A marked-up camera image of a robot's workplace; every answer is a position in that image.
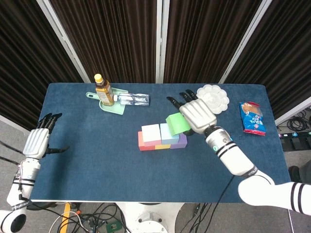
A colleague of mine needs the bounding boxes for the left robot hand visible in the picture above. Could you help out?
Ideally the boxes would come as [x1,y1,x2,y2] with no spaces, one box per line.
[22,112,70,160]

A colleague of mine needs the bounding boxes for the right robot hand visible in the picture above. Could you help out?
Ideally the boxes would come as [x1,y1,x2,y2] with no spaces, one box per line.
[166,89,218,135]

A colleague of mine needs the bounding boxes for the green cube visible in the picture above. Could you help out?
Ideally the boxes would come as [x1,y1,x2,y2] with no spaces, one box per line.
[165,113,190,136]

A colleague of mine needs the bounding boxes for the purple cube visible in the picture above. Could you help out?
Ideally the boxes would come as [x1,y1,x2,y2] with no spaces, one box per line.
[170,133,188,149]

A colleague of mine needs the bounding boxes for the light blue cube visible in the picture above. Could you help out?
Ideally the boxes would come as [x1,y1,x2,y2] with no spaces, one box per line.
[159,122,180,146]

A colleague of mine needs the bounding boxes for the pink white cube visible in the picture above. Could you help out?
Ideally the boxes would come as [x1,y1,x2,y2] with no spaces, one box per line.
[141,124,162,148]

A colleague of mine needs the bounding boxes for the red cube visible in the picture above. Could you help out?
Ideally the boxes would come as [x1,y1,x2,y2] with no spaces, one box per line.
[138,131,156,151]

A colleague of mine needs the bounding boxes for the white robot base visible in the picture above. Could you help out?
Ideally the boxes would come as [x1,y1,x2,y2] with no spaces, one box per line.
[116,202,185,233]

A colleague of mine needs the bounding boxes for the white flower paint palette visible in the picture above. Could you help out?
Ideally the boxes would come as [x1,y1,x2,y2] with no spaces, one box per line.
[196,84,230,114]

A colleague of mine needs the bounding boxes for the blue snack bag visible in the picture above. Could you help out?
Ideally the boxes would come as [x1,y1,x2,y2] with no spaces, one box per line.
[239,101,266,136]

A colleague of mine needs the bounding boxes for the clear water bottle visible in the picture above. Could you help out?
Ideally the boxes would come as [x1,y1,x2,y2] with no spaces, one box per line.
[113,92,150,106]

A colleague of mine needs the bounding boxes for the dark pleated partition panel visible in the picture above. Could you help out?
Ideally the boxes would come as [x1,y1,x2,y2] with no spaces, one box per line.
[225,0,311,119]
[0,0,83,133]
[50,0,158,83]
[164,0,263,83]

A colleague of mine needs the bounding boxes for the yellow floor tape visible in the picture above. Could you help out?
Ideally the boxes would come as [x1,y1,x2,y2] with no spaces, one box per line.
[60,203,71,229]

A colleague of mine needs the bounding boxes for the mint green plastic scoop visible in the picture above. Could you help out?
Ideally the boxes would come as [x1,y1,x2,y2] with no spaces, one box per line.
[85,87,129,115]

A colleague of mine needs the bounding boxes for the yellow tea bottle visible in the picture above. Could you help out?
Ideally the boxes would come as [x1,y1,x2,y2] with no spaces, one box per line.
[94,73,115,107]

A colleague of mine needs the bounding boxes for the blue fabric table cover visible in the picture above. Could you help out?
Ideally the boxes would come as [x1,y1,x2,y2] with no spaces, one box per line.
[29,83,297,203]

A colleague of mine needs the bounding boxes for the green circuit board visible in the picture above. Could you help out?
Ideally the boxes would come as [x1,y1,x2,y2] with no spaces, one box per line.
[106,222,121,233]

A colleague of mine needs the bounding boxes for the white floor cable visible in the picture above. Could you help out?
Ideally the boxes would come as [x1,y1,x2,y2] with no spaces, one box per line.
[50,211,93,233]

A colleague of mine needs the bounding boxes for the white partition post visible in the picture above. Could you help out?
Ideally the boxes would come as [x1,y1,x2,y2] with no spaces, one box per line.
[36,0,92,83]
[155,0,170,83]
[218,0,272,83]

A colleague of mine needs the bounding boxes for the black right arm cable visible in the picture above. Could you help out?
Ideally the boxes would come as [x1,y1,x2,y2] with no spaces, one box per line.
[194,174,235,233]

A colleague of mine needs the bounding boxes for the black floor cable bundle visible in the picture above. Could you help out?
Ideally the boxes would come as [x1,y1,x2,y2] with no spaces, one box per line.
[77,203,127,233]

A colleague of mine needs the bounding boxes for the coiled black cables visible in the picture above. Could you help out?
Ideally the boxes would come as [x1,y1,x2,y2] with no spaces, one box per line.
[288,106,311,132]

